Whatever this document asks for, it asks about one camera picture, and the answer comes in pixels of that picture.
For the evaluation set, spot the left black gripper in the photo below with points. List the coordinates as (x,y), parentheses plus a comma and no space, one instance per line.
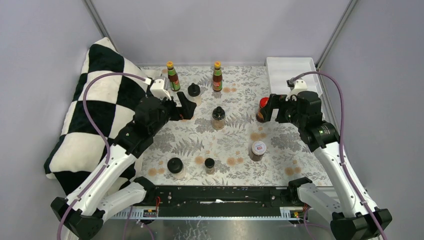
(188,107)

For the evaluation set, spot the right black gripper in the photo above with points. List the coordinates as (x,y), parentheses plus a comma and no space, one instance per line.
(274,100)

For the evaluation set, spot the red lid sauce jar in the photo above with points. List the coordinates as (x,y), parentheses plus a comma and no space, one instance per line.
(262,103)

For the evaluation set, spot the white plastic organizer tray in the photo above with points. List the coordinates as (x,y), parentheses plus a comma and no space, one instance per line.
(281,69)

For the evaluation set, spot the black cap brown spice shaker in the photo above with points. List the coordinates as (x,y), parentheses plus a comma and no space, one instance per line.
(218,118)

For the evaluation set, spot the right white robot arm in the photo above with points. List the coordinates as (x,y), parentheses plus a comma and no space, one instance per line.
(355,215)

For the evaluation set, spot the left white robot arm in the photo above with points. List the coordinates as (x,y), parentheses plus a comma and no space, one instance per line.
(85,210)

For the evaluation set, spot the black cap white bean jar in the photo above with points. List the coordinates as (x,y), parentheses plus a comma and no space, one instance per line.
(194,92)

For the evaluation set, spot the green label sauce bottle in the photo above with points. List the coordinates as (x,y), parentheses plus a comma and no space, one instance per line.
(173,76)

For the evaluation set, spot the red label sauce bottle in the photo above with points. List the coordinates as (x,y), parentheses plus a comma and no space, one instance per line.
(217,77)

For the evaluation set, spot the white lid brown jar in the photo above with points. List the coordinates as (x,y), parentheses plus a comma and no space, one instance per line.
(257,151)

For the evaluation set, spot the floral table mat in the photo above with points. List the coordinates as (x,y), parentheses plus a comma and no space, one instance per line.
(193,141)

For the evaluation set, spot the small black cap spice jar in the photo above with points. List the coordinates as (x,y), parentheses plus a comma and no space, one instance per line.
(209,164)

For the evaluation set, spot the large black lid jar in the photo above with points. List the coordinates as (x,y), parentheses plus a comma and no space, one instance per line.
(176,167)

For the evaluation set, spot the black white checkered pillow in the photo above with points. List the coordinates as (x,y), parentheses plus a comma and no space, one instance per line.
(104,101)

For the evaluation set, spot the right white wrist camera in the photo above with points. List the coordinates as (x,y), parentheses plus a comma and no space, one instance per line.
(296,86)

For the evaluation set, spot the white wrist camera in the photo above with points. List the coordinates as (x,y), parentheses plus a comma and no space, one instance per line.
(159,88)
(296,86)

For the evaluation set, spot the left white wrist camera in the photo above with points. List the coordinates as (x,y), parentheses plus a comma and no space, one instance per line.
(159,88)

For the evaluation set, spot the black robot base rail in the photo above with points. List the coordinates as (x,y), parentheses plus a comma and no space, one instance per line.
(171,202)

